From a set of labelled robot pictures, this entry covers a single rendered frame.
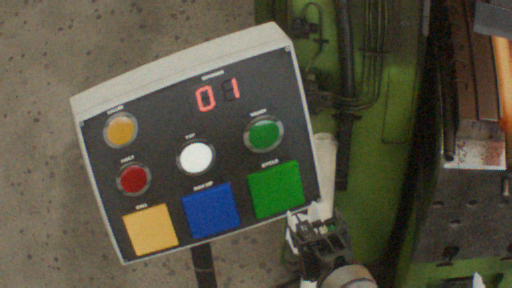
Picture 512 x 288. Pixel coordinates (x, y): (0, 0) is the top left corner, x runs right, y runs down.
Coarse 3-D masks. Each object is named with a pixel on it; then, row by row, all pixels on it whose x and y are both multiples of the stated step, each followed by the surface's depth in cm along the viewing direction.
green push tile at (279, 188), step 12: (276, 168) 185; (288, 168) 185; (252, 180) 185; (264, 180) 185; (276, 180) 186; (288, 180) 186; (300, 180) 187; (252, 192) 186; (264, 192) 186; (276, 192) 187; (288, 192) 187; (300, 192) 188; (264, 204) 187; (276, 204) 188; (288, 204) 189; (264, 216) 188
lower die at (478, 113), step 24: (456, 0) 209; (456, 24) 206; (456, 48) 203; (480, 48) 202; (456, 72) 201; (480, 72) 200; (456, 96) 201; (480, 96) 197; (456, 120) 201; (480, 120) 195
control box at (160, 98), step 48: (192, 48) 180; (240, 48) 177; (288, 48) 177; (96, 96) 175; (144, 96) 173; (192, 96) 176; (240, 96) 178; (288, 96) 181; (96, 144) 174; (144, 144) 177; (192, 144) 179; (240, 144) 182; (288, 144) 184; (96, 192) 178; (144, 192) 181; (192, 192) 183; (240, 192) 186; (192, 240) 187
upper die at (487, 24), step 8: (472, 0) 167; (488, 0) 162; (472, 8) 168; (480, 8) 164; (488, 8) 163; (496, 8) 162; (504, 8) 162; (472, 16) 169; (480, 16) 166; (488, 16) 165; (496, 16) 165; (504, 16) 164; (472, 24) 170; (480, 24) 168; (488, 24) 167; (496, 24) 167; (504, 24) 166; (480, 32) 170; (488, 32) 170; (496, 32) 169; (504, 32) 168
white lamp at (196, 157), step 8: (200, 144) 180; (184, 152) 179; (192, 152) 180; (200, 152) 180; (208, 152) 181; (184, 160) 180; (192, 160) 180; (200, 160) 181; (208, 160) 181; (184, 168) 181; (192, 168) 181; (200, 168) 181
